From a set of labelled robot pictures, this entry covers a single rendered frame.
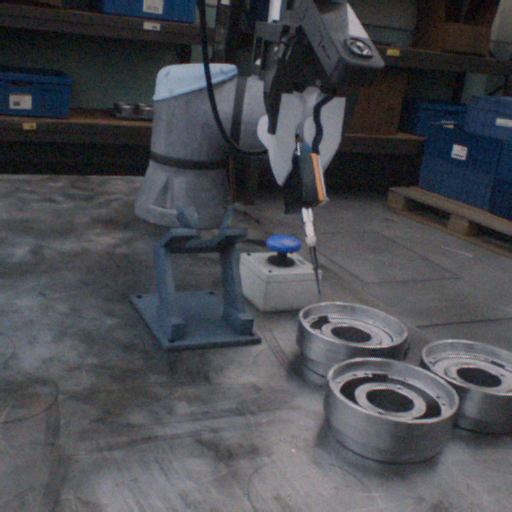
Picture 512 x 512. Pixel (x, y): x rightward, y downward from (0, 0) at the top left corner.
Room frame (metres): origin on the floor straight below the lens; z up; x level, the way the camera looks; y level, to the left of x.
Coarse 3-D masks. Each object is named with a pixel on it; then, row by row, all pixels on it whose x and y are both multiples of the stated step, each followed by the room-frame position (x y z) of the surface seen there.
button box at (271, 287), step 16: (240, 256) 0.82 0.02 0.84; (256, 256) 0.82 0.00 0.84; (272, 256) 0.82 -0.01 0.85; (288, 256) 0.83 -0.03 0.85; (240, 272) 0.82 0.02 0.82; (256, 272) 0.79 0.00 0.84; (272, 272) 0.77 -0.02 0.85; (288, 272) 0.78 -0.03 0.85; (304, 272) 0.79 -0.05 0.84; (320, 272) 0.80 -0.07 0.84; (256, 288) 0.78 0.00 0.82; (272, 288) 0.77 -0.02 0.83; (288, 288) 0.78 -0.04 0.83; (304, 288) 0.79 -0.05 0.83; (256, 304) 0.78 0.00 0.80; (272, 304) 0.77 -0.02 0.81; (288, 304) 0.78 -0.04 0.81; (304, 304) 0.79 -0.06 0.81
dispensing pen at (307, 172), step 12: (300, 156) 0.72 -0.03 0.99; (300, 168) 0.71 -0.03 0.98; (312, 168) 0.72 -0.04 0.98; (288, 180) 0.73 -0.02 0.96; (300, 180) 0.70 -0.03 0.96; (312, 180) 0.71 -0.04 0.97; (288, 192) 0.72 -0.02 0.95; (300, 192) 0.70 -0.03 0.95; (312, 192) 0.70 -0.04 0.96; (288, 204) 0.72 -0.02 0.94; (300, 204) 0.70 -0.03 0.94; (312, 204) 0.71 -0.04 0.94; (300, 216) 0.71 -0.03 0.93; (312, 216) 0.70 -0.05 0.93; (312, 228) 0.70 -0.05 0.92; (312, 240) 0.69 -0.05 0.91; (312, 252) 0.69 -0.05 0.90
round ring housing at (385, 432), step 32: (384, 384) 0.57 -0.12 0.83; (416, 384) 0.58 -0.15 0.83; (448, 384) 0.56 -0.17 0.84; (352, 416) 0.50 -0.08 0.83; (384, 416) 0.49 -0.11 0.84; (416, 416) 0.52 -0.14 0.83; (448, 416) 0.51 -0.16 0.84; (352, 448) 0.51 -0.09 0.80; (384, 448) 0.49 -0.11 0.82; (416, 448) 0.49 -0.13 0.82
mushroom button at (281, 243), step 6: (270, 240) 0.80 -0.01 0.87; (276, 240) 0.80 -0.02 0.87; (282, 240) 0.80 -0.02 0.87; (288, 240) 0.80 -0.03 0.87; (294, 240) 0.81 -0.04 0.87; (270, 246) 0.80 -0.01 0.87; (276, 246) 0.79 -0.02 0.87; (282, 246) 0.79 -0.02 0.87; (288, 246) 0.79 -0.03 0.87; (294, 246) 0.80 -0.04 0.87; (300, 246) 0.81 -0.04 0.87; (282, 252) 0.79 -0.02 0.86; (288, 252) 0.79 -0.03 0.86; (294, 252) 0.80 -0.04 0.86; (282, 258) 0.81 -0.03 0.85
